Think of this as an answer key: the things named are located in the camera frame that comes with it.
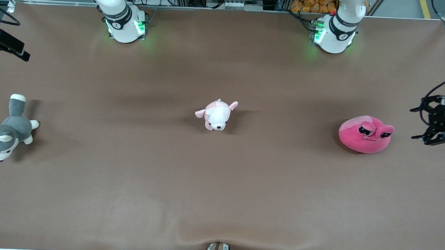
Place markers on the silver table edge rail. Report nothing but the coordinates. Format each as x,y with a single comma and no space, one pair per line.
233,10

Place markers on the grey white husky plush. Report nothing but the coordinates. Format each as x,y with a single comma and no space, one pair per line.
13,127

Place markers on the orange lumpy objects heap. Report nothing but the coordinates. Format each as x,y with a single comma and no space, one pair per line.
311,6

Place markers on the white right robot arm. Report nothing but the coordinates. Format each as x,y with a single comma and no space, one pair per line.
122,26

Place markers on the hot pink blob plush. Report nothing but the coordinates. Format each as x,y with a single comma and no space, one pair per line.
353,137

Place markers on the brown table mat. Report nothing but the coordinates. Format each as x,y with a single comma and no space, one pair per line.
218,186

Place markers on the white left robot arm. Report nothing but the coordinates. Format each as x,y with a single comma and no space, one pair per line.
336,35

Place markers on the white terminal block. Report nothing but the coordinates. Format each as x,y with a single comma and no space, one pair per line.
237,4

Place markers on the pale pink dog plush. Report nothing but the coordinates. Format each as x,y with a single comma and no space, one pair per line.
217,117

